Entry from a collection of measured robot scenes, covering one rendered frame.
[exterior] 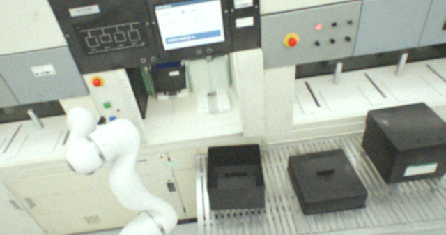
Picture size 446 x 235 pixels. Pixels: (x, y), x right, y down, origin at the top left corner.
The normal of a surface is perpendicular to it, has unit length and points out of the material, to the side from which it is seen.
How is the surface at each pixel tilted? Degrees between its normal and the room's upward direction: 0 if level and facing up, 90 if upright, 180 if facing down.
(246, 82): 90
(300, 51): 90
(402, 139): 0
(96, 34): 90
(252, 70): 90
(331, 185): 0
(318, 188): 0
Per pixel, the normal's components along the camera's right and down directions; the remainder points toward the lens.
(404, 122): -0.15, -0.77
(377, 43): 0.05, 0.61
